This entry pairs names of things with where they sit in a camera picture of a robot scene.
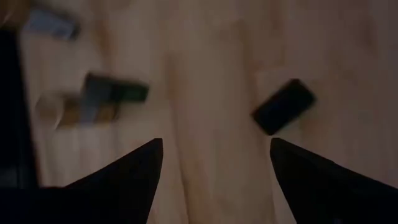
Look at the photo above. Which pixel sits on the white-lid spice jar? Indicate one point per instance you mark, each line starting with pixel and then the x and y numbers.
pixel 71 113

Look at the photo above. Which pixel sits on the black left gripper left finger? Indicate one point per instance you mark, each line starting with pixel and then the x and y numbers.
pixel 124 193

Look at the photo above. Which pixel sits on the black table edge rail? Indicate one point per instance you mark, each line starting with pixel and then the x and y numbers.
pixel 12 109

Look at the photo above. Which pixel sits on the dark green spice tin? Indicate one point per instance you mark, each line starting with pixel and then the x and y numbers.
pixel 284 105
pixel 118 88

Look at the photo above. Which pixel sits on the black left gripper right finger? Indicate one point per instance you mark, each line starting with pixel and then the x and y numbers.
pixel 317 193

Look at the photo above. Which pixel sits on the blue grey small object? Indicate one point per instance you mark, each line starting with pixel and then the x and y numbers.
pixel 53 23

